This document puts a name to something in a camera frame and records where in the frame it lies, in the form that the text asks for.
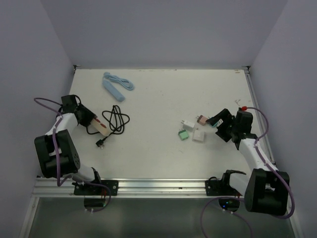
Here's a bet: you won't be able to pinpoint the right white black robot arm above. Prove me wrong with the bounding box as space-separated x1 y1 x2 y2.
205 107 291 219

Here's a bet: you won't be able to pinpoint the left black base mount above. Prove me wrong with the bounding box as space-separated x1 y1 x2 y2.
72 179 119 196

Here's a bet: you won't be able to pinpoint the cyan plug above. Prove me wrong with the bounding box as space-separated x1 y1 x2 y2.
212 119 223 128

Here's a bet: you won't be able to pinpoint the aluminium mounting rail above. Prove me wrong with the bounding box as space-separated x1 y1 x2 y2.
32 177 248 199

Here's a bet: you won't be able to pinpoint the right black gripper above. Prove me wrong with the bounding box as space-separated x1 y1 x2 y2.
206 109 238 142

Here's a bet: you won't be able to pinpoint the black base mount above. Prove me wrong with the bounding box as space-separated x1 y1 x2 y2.
72 179 119 196
205 170 246 197

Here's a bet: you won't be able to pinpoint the green plug adapter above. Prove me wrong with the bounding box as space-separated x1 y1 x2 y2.
178 129 189 141

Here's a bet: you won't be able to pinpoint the white square plug adapter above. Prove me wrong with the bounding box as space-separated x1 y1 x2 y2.
192 128 206 143

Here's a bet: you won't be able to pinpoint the black power cord with plug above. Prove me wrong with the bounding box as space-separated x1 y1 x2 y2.
85 104 131 149

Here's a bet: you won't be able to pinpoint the light blue cord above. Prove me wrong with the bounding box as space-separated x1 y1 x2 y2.
103 71 136 92

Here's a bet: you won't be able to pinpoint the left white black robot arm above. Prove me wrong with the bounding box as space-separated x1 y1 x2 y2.
34 95 103 195

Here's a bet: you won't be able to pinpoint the pink plug adapter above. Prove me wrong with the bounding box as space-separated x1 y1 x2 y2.
196 115 208 126

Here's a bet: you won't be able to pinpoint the right aluminium side rail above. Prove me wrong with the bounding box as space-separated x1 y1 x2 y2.
242 65 279 164

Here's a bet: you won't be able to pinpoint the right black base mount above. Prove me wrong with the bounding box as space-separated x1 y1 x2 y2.
205 170 246 197

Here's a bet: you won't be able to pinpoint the beige red power strip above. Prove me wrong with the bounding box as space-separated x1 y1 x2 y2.
91 119 110 136

